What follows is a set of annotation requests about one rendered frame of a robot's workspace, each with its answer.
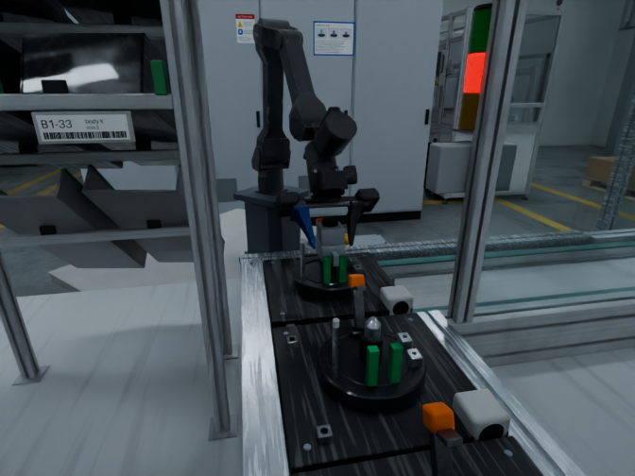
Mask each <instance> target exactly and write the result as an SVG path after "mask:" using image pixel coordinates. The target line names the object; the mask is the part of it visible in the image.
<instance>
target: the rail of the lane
mask: <svg viewBox="0 0 635 476"><path fill-rule="evenodd" d="M457 242H458V239H447V240H434V241H421V242H408V243H396V244H382V245H370V246H346V250H345V254H349V253H361V252H369V253H370V254H371V255H372V256H373V258H374V259H375V260H376V261H386V260H399V259H410V258H421V257H433V256H445V255H456V249H457ZM317 255H318V253H317V251H316V250H315V249H306V250H305V257H312V256H317ZM288 258H300V250H293V251H281V252H268V253H255V254H242V255H240V269H241V263H250V265H253V264H254V263H253V262H263V260H276V259H288Z"/></svg>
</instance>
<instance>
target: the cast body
mask: <svg viewBox="0 0 635 476"><path fill-rule="evenodd" d="M344 243H345V229H344V227H343V226H342V225H341V223H340V222H339V221H338V219H337V218H335V217H325V218H323V219H322V222H317V235H316V251H317V254H318V256H319V258H320V259H321V261H322V262H323V257H325V256H330V258H331V263H332V264H333V266H339V255H345V250H346V246H345V245H344Z"/></svg>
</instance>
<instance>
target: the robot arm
mask: <svg viewBox="0 0 635 476"><path fill-rule="evenodd" d="M252 32H253V40H254V41H255V49H256V52H257V53H258V55H259V57H260V59H261V61H262V63H263V129H262V130H261V132H260V134H259V135H258V137H257V140H256V147H255V149H254V153H253V156H252V159H251V164H252V169H254V170H256V171H258V190H255V193H259V194H264V195H270V196H274V195H277V197H276V215H277V216H278V217H286V216H290V221H295V222H297V224H298V225H299V226H300V228H301V229H302V231H303V232H304V234H305V236H306V238H307V239H308V241H309V243H310V245H311V247H312V248H313V249H315V248H316V240H315V235H314V231H313V227H312V223H311V218H310V211H309V209H316V208H334V207H348V213H347V214H346V222H347V231H348V239H349V243H350V247H352V246H353V242H354V236H355V231H356V226H357V221H358V218H359V217H360V216H361V215H362V214H363V213H366V212H371V211H372V209H373V208H374V207H375V205H376V204H377V202H378V201H379V199H380V196H379V192H378V191H377V190H376V189H375V188H368V189H358V191H357V193H355V195H354V196H343V195H344V194H345V189H346V190H347V189H348V185H352V184H356V183H357V172H356V167H355V165H350V166H345V167H343V170H342V171H339V170H338V166H336V159H335V156H337V155H339V154H341V153H342V151H343V150H344V149H345V147H346V146H347V145H348V143H349V142H350V141H351V140H352V138H353V137H354V135H355V134H356V131H357V125H356V123H355V121H353V120H352V118H351V117H350V116H349V115H348V114H346V113H344V112H342V111H341V109H340V108H339V107H330V108H329V109H328V110H326V108H325V105H324V104H323V103H322V102H321V101H320V100H319V99H318V98H317V97H316V94H315V91H314V87H313V83H312V79H311V77H310V73H309V69H308V65H307V61H306V57H305V54H304V50H303V36H302V33H301V32H300V31H299V29H298V28H295V27H293V26H290V24H289V22H288V21H286V20H277V19H266V18H260V19H259V20H258V23H257V24H254V26H253V31H252ZM283 71H284V74H285V78H286V82H287V86H288V90H289V93H290V97H291V102H292V108H291V111H290V113H289V130H290V133H291V135H292V136H293V138H294V139H296V140H297V141H298V142H304V141H311V142H309V143H308V144H307V146H306V147H305V149H304V150H305V152H304V154H303V159H304V160H306V165H307V173H308V180H309V187H310V195H311V198H304V197H299V193H297V192H289V193H284V192H286V191H288V189H285V188H284V187H283V169H285V168H286V169H288V168H289V163H290V156H291V150H290V141H289V139H288V138H287V137H286V136H285V134H284V132H283Z"/></svg>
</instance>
